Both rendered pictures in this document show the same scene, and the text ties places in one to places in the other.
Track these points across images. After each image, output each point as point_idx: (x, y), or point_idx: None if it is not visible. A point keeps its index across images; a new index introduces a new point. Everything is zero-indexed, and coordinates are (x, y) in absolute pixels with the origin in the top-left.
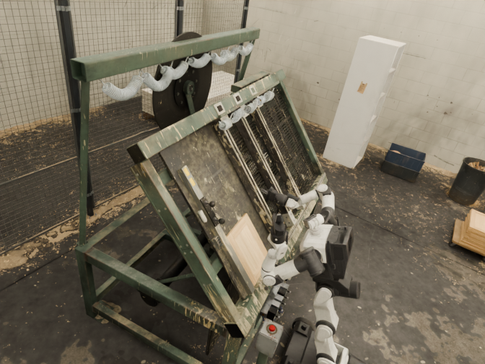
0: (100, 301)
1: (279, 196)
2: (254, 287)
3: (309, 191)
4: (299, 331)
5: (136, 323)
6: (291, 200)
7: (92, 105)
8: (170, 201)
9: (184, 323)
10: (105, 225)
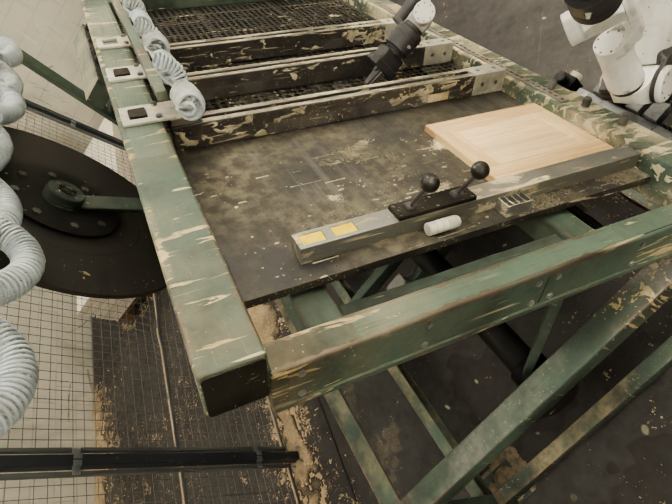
0: (484, 481)
1: (398, 39)
2: (624, 146)
3: (367, 10)
4: (668, 99)
5: (551, 425)
6: (417, 8)
7: (89, 405)
8: (409, 303)
9: (573, 331)
10: (323, 435)
